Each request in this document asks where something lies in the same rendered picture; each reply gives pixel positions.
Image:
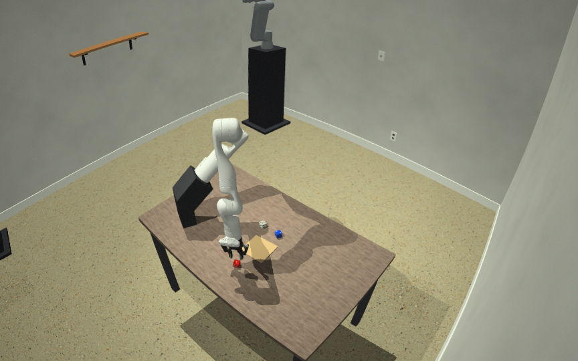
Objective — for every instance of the pale yellow flat mat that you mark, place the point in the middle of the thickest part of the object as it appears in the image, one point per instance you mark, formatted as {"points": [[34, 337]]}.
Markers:
{"points": [[259, 248]]}

